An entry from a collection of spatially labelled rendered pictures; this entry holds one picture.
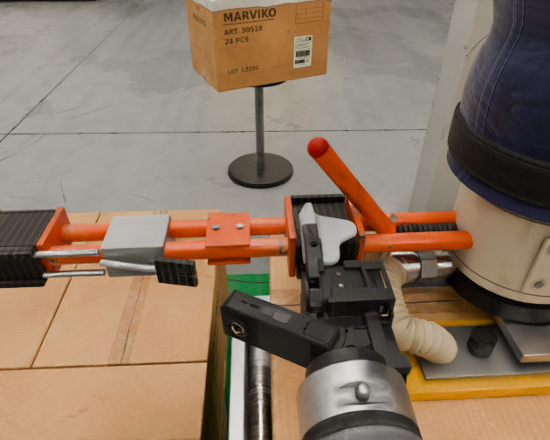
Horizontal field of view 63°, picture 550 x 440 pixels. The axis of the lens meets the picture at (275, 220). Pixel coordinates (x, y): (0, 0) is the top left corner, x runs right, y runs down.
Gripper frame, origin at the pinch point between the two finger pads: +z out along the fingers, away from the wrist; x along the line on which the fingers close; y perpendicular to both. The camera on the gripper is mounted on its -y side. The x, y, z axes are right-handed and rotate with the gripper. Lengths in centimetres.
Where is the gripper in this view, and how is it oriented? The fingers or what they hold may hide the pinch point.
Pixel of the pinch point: (301, 235)
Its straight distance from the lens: 53.1
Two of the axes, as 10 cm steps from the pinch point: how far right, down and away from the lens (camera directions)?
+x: -0.1, -8.0, -6.1
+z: -0.5, -6.1, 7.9
